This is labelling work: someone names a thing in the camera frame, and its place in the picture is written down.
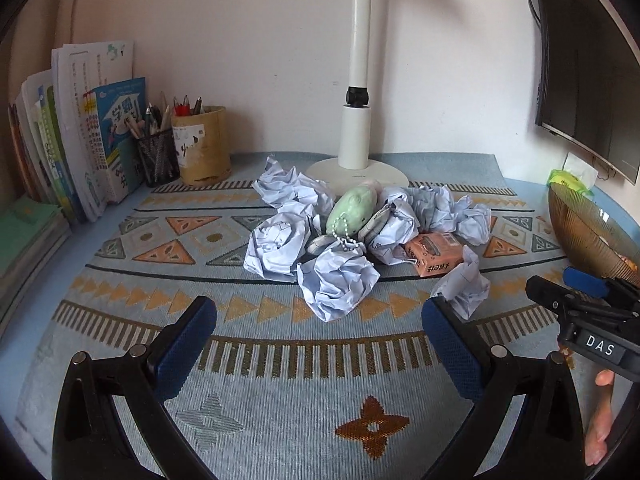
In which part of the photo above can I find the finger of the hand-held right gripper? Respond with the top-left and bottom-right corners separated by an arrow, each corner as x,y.
525,275 -> 609,319
562,266 -> 618,298

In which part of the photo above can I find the grey patterned plush keychain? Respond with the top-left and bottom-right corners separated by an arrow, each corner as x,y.
306,234 -> 341,257

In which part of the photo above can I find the patterned woven mat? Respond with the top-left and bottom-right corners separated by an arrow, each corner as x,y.
15,152 -> 601,480

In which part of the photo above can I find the person's right hand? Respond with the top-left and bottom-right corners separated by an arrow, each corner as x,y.
584,369 -> 617,467

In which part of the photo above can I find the row of upright books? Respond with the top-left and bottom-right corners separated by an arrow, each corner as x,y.
7,40 -> 147,226

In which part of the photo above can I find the green tissue pack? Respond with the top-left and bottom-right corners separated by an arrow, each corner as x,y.
546,167 -> 596,197

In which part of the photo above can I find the stack of flat green books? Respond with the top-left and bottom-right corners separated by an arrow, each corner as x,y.
0,195 -> 72,321

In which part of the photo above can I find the white desk lamp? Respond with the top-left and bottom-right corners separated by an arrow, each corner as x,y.
304,0 -> 410,196

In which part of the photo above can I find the tan pen holder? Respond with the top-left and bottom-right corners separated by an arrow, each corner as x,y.
171,106 -> 232,187

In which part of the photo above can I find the green plush keychain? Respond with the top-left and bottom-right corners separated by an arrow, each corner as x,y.
326,185 -> 381,250

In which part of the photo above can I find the orange box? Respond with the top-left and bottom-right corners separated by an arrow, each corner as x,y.
404,232 -> 464,278

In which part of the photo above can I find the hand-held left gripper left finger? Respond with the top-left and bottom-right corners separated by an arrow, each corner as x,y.
51,295 -> 218,480

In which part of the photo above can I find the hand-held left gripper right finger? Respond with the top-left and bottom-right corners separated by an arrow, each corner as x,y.
421,296 -> 587,480

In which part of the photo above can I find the black monitor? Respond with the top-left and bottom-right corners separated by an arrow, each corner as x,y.
527,0 -> 640,186

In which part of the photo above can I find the black mesh pen holder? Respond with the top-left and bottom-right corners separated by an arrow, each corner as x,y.
135,127 -> 182,188

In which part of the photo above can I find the brown ribbed basket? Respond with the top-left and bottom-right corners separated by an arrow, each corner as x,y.
547,182 -> 640,288

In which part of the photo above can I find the white paper ball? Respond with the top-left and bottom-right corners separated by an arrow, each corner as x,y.
254,156 -> 335,216
382,185 -> 473,233
370,200 -> 421,266
243,212 -> 313,281
430,247 -> 492,318
452,195 -> 493,246
296,250 -> 382,323

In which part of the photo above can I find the bundle of pencils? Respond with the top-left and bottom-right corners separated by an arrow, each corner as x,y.
129,91 -> 173,141

